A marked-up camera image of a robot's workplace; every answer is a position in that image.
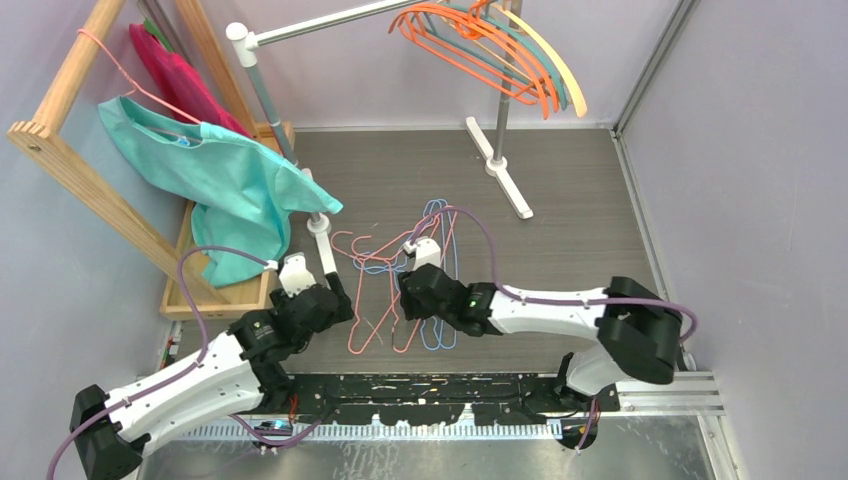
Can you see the wooden clothes rack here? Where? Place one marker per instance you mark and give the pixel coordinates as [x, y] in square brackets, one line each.
[39, 138]

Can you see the pink wire hanger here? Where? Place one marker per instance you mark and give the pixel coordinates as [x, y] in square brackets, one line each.
[384, 260]
[135, 86]
[446, 237]

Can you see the orange plastic hanger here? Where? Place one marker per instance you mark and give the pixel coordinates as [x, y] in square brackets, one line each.
[477, 60]
[510, 53]

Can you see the beige plastic hanger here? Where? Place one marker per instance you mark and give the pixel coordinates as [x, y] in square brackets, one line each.
[574, 91]

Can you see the metal clothes rack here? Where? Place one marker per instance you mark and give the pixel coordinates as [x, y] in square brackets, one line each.
[246, 42]

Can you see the teal plastic hanger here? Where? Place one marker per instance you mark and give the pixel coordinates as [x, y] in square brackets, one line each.
[530, 60]

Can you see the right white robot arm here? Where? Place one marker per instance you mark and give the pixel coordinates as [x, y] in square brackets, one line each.
[634, 335]

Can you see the wooden tray base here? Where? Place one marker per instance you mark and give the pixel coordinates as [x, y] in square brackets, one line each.
[239, 298]

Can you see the pink wire hanger on rack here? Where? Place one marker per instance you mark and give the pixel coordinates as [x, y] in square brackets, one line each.
[135, 86]

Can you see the teal shirt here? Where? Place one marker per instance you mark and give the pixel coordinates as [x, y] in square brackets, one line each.
[243, 191]

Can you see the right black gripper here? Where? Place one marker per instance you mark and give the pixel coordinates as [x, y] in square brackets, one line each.
[411, 301]

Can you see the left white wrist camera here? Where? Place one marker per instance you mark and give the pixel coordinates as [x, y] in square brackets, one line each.
[294, 276]

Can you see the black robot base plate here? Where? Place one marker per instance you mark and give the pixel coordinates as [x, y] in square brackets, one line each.
[412, 406]

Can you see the magenta garment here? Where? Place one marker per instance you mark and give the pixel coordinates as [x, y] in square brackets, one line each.
[179, 83]

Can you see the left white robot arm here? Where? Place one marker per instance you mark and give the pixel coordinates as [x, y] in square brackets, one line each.
[240, 371]

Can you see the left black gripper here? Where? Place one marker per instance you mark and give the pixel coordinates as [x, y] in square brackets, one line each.
[342, 312]

